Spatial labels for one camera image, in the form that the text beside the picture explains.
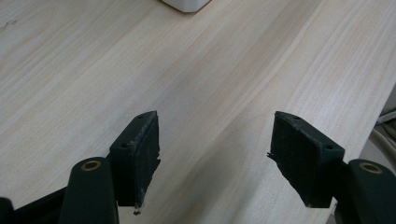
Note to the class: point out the white plastic storage box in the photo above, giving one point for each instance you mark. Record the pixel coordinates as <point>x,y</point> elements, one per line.
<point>186,4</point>

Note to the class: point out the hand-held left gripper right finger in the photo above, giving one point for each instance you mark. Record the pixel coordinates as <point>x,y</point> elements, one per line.
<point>306,161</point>

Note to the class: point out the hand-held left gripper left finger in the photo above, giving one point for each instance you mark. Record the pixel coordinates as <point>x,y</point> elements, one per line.
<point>137,161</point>

